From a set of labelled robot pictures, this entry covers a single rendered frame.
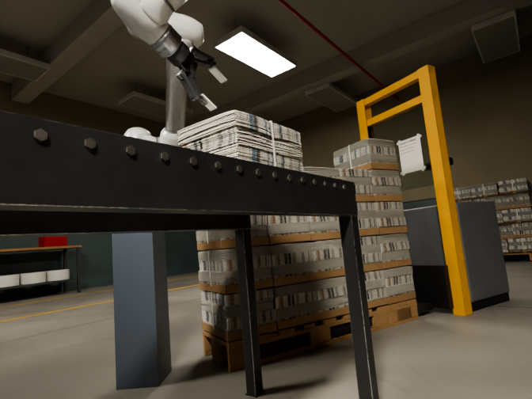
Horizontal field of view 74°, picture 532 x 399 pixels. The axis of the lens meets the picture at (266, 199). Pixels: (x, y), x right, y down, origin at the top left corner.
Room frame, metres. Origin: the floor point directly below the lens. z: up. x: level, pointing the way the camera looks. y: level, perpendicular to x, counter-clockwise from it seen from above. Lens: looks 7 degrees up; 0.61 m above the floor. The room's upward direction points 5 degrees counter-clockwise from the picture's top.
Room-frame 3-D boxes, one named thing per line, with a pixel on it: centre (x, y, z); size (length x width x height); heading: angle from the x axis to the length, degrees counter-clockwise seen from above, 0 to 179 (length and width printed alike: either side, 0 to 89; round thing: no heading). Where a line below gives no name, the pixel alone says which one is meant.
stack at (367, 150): (2.63, -0.78, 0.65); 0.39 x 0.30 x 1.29; 31
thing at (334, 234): (2.26, -0.15, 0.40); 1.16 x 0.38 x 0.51; 121
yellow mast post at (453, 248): (2.57, -1.32, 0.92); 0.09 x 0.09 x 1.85; 31
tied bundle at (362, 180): (2.48, -0.52, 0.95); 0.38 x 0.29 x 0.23; 30
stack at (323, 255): (2.26, -0.15, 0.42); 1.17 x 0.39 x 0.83; 121
